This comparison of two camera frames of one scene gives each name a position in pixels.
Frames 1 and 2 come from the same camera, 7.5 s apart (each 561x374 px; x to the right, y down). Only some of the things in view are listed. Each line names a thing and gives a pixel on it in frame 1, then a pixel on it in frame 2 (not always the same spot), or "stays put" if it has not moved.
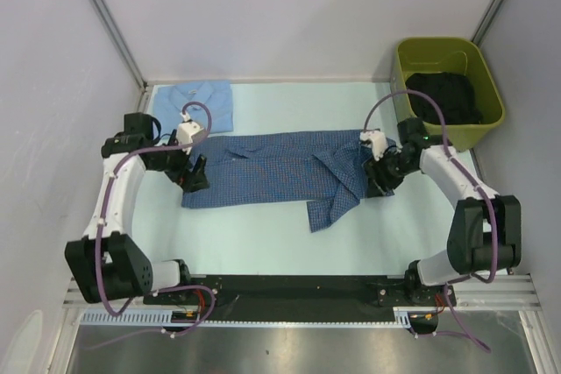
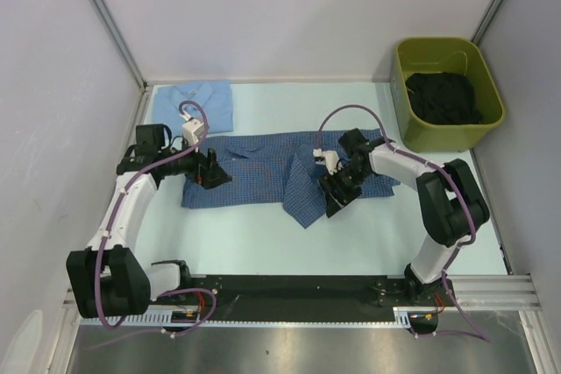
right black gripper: [378, 179] -> [335, 202]
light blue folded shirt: [170, 101] stays put
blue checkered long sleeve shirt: [327, 171] stays put
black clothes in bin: [453, 93] stays put
